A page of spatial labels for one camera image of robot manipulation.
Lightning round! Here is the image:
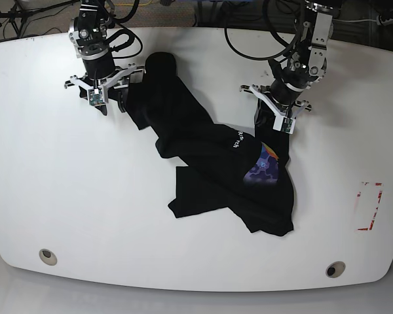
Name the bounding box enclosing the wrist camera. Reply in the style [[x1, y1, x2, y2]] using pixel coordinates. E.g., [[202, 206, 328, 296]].
[[272, 115, 296, 134], [87, 88, 105, 107]]

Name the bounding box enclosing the black arm cable loop left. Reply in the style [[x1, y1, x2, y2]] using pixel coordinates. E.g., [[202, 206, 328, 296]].
[[224, 19, 302, 61]]

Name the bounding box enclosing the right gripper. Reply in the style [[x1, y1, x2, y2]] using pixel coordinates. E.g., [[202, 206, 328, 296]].
[[64, 60, 145, 116]]

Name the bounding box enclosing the black tripod stand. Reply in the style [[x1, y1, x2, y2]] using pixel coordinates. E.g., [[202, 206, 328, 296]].
[[0, 1, 78, 39]]

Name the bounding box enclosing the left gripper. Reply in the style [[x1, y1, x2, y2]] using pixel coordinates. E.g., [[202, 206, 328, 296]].
[[240, 78, 312, 128]]

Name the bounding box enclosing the red tape rectangle marking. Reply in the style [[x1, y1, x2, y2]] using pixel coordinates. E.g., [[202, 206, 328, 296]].
[[353, 182, 384, 232]]

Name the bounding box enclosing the black graphic T-shirt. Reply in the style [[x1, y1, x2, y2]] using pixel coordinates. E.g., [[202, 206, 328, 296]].
[[126, 52, 294, 237]]

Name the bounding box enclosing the white power strip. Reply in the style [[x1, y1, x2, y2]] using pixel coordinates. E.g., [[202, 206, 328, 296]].
[[377, 10, 393, 26]]

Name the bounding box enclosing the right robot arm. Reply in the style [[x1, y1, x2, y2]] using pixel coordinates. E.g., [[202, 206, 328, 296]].
[[64, 1, 144, 115]]

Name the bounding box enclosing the right table cable grommet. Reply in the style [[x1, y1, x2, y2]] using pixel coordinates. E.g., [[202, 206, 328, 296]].
[[326, 261, 346, 279]]

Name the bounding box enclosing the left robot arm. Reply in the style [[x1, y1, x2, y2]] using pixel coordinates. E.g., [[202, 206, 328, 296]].
[[240, 1, 343, 134]]

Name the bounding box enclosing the left table cable grommet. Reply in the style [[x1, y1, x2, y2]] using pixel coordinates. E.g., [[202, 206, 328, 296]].
[[39, 249, 58, 266]]

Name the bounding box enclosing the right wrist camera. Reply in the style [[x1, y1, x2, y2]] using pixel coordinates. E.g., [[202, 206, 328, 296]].
[[87, 88, 105, 107]]

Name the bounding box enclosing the table cable grommet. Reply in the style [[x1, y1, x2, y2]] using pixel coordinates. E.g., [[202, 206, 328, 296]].
[[326, 261, 346, 279], [39, 249, 58, 266]]

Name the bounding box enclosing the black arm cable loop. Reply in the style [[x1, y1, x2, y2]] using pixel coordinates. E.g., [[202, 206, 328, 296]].
[[107, 27, 144, 60], [224, 19, 302, 61]]

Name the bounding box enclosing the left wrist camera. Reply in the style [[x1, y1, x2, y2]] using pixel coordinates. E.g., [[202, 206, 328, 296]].
[[272, 115, 296, 134]]

